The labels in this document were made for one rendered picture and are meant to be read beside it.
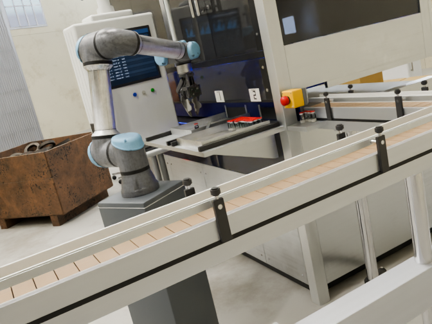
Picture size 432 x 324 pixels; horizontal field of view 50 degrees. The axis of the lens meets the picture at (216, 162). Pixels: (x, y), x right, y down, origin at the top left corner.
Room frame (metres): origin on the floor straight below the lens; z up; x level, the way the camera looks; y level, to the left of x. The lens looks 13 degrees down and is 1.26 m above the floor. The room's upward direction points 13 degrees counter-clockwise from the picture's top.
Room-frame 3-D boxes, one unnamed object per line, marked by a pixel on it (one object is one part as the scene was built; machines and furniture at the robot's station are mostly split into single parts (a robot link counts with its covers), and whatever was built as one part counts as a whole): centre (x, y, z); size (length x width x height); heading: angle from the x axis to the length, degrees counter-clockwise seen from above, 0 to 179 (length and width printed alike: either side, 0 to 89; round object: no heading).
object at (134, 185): (1.79, 0.32, 0.84); 0.15 x 0.15 x 0.10
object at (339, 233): (3.12, -0.33, 0.44); 2.06 x 1.00 x 0.88; 26
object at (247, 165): (2.92, 0.13, 0.73); 1.98 x 0.01 x 0.25; 26
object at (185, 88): (2.30, 0.04, 1.12); 0.09 x 0.08 x 0.12; 26
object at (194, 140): (2.06, -0.06, 0.90); 0.34 x 0.26 x 0.04; 116
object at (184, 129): (2.41, -0.01, 0.90); 0.34 x 0.26 x 0.04; 116
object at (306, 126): (1.94, -0.42, 0.87); 0.14 x 0.13 x 0.02; 116
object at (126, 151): (1.80, 0.32, 0.96); 0.13 x 0.12 x 0.14; 49
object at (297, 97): (1.93, -0.38, 1.00); 0.08 x 0.07 x 0.07; 116
